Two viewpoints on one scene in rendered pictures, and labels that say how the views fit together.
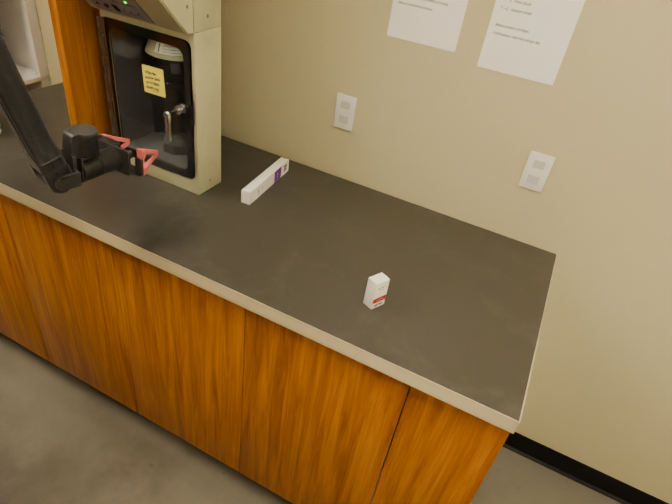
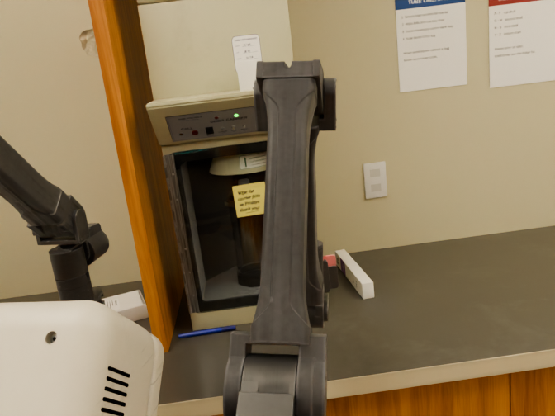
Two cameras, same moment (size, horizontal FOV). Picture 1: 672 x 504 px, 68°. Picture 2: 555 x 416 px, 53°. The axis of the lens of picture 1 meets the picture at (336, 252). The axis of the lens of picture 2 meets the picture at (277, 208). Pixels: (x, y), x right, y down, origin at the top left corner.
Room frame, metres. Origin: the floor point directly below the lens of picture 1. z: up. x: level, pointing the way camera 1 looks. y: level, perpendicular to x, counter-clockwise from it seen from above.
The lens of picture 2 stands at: (0.16, 1.01, 1.57)
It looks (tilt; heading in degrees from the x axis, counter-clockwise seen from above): 15 degrees down; 337
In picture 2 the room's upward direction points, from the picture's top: 7 degrees counter-clockwise
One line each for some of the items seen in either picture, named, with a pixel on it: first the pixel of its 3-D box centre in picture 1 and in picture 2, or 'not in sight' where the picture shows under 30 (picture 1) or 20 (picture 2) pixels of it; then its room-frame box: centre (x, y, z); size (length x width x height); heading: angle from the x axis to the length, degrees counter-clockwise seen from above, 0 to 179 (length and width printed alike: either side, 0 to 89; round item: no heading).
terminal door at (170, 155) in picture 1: (149, 102); (244, 228); (1.36, 0.59, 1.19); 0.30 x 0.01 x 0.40; 69
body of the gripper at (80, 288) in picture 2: not in sight; (76, 293); (1.16, 0.99, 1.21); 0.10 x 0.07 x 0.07; 159
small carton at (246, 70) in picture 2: not in sight; (250, 75); (1.29, 0.56, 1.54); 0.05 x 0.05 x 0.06; 65
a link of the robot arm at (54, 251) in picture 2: not in sight; (70, 259); (1.17, 0.99, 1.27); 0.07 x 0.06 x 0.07; 145
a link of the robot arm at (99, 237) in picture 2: not in sight; (74, 236); (1.20, 0.97, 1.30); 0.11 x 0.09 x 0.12; 145
